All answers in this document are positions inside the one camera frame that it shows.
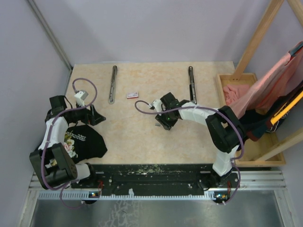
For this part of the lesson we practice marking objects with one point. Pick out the black silver stapler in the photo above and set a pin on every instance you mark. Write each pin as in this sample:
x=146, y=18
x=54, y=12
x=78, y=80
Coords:
x=192, y=88
x=112, y=92

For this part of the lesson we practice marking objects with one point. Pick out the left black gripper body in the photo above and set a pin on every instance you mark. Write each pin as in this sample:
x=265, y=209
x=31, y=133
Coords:
x=79, y=114

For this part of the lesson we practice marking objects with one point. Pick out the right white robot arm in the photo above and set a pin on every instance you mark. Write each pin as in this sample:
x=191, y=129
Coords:
x=227, y=133

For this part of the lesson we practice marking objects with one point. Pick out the pink cloth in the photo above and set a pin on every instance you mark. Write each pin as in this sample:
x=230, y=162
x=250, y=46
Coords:
x=277, y=82

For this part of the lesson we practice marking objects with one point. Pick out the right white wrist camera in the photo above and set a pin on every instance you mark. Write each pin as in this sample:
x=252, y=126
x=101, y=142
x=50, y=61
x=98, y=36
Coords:
x=156, y=105

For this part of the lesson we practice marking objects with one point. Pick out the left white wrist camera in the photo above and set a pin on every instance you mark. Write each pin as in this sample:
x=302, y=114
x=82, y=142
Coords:
x=80, y=97

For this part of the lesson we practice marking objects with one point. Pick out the red staple box sleeve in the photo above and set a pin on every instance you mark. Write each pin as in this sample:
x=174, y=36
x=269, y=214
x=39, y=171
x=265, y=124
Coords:
x=132, y=95

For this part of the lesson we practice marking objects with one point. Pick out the wooden tray box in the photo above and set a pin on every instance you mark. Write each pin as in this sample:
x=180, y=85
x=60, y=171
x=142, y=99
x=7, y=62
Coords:
x=253, y=150

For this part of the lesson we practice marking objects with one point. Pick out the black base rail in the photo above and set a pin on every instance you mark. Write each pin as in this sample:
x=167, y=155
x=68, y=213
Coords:
x=158, y=179

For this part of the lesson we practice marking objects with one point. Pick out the dark navy garment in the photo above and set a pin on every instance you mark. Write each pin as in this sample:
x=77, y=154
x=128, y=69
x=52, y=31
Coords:
x=256, y=124

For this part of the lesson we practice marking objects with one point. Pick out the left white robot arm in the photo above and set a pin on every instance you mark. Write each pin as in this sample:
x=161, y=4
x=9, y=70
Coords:
x=51, y=162

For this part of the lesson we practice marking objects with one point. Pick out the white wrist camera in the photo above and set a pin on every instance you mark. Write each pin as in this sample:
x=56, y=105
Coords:
x=80, y=97
x=156, y=105

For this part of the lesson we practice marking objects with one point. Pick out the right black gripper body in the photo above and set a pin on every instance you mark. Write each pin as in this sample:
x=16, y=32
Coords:
x=166, y=119

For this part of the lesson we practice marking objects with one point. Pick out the black floral t-shirt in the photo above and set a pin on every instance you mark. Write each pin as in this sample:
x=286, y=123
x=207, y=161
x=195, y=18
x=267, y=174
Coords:
x=80, y=142

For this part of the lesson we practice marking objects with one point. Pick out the wooden rack frame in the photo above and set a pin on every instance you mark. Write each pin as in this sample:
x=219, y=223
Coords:
x=255, y=41

